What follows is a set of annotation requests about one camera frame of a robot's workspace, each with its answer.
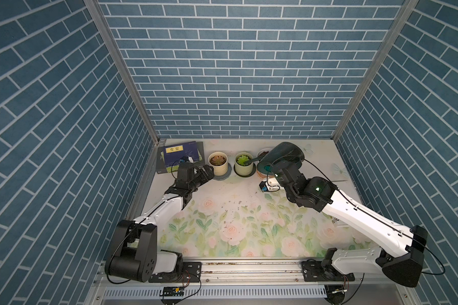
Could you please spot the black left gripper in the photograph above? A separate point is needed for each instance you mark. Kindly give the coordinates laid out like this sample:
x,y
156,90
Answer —
x,y
204,178

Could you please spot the dark green watering can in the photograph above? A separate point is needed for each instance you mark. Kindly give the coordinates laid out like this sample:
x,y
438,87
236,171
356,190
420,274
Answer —
x,y
285,151

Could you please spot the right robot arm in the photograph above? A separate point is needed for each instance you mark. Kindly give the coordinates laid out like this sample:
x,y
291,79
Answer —
x,y
399,253

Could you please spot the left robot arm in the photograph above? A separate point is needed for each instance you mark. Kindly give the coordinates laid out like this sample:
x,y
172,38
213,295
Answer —
x,y
133,253

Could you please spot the pink green succulent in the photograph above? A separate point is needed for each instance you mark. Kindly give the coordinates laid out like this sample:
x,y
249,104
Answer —
x,y
218,160

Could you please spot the bright green succulent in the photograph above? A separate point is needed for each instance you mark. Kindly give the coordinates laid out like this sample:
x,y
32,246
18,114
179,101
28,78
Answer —
x,y
243,160

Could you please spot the blue grey pot saucer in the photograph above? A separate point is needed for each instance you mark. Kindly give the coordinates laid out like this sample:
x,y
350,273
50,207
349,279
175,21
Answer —
x,y
225,176

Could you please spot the cream ribbed plant pot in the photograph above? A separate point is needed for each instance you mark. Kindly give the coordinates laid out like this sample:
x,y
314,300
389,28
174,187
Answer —
x,y
219,170

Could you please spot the dark blue Chinese book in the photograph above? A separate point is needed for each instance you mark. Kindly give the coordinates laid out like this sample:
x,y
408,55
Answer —
x,y
174,153

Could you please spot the white plant pot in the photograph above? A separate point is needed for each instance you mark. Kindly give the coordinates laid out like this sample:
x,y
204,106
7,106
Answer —
x,y
265,171

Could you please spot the dark green round saucer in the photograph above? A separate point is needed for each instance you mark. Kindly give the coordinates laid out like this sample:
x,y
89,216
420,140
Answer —
x,y
245,171

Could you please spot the light green plant pot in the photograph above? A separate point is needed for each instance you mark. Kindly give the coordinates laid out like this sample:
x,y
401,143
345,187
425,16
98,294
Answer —
x,y
241,153

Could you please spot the small green circuit board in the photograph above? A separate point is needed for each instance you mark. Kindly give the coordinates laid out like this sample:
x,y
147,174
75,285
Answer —
x,y
172,292

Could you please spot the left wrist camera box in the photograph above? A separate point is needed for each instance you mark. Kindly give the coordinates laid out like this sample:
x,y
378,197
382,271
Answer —
x,y
186,159

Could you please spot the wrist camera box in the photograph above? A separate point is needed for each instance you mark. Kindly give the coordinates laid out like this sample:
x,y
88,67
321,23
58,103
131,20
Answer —
x,y
186,159
267,186

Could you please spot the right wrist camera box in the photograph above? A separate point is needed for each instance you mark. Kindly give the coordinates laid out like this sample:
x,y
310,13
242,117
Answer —
x,y
267,186

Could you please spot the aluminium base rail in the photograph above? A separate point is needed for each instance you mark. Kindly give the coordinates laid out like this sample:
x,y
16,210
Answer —
x,y
222,281

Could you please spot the aluminium left corner post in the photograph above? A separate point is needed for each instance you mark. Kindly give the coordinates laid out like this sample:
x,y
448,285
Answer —
x,y
105,32

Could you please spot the aluminium corner post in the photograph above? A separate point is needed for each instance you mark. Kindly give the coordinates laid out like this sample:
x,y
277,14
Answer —
x,y
105,32
391,36

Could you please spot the aluminium right corner post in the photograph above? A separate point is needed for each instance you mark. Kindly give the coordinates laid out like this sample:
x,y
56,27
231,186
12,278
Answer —
x,y
391,36

